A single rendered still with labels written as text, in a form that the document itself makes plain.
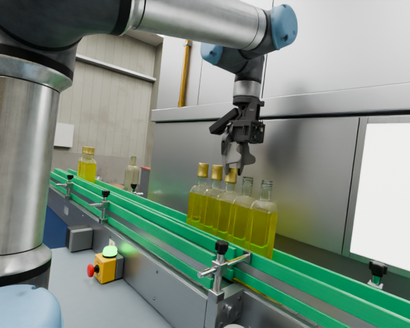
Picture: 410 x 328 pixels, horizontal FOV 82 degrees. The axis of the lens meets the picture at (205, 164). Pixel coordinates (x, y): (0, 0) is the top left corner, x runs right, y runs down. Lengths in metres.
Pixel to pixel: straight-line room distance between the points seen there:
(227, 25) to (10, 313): 0.47
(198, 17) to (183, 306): 0.60
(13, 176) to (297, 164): 0.63
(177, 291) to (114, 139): 6.60
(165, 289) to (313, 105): 0.64
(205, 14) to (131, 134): 6.92
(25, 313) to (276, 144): 0.66
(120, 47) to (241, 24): 7.18
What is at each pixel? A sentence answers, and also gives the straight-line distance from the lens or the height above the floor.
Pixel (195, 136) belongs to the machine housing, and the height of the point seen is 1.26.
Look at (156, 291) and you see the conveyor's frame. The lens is 0.74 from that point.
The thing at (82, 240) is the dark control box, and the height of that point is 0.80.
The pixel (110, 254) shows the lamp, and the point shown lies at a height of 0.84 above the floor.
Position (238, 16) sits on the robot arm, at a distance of 0.46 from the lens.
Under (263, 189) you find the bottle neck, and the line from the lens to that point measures 0.61.
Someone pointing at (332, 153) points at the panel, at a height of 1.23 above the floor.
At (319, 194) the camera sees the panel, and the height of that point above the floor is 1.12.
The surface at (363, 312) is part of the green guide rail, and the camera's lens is 0.55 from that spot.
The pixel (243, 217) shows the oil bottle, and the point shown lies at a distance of 0.63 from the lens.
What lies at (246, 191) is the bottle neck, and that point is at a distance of 0.64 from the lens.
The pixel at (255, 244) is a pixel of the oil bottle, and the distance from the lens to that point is 0.62.
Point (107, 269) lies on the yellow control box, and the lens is 0.87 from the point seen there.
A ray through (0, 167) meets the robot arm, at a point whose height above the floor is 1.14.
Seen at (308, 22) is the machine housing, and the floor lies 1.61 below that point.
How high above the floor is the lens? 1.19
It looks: 2 degrees down
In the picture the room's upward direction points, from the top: 6 degrees clockwise
